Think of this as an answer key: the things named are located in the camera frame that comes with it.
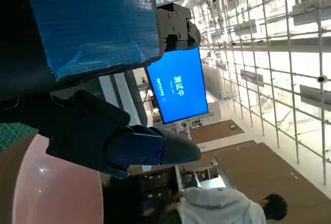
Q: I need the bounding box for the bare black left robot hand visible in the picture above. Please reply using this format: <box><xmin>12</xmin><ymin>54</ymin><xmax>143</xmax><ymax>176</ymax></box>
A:
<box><xmin>0</xmin><ymin>0</ymin><xmax>202</xmax><ymax>181</ymax></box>

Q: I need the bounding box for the pink bowl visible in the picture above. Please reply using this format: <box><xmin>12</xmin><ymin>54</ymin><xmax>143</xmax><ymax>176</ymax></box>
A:
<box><xmin>0</xmin><ymin>133</ymin><xmax>104</xmax><ymax>224</ymax></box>

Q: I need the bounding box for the blue screen monitor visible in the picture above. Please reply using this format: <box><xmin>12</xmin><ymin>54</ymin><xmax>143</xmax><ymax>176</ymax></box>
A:
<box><xmin>144</xmin><ymin>47</ymin><xmax>209</xmax><ymax>125</ymax></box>

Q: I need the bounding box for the green cutting mat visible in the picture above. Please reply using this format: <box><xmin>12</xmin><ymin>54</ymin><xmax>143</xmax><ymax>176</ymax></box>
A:
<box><xmin>0</xmin><ymin>123</ymin><xmax>39</xmax><ymax>154</ymax></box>

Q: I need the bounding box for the dark shelf unit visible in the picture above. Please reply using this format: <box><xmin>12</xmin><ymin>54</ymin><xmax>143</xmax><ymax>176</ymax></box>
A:
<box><xmin>103</xmin><ymin>167</ymin><xmax>182</xmax><ymax>224</ymax></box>

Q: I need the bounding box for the person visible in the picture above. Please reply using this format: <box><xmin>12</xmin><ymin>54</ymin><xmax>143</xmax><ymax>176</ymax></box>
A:
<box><xmin>165</xmin><ymin>186</ymin><xmax>289</xmax><ymax>224</ymax></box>

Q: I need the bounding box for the metal ceiling grid frame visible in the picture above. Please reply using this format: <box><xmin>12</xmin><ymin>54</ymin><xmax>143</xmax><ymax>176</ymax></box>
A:
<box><xmin>180</xmin><ymin>0</ymin><xmax>331</xmax><ymax>186</ymax></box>

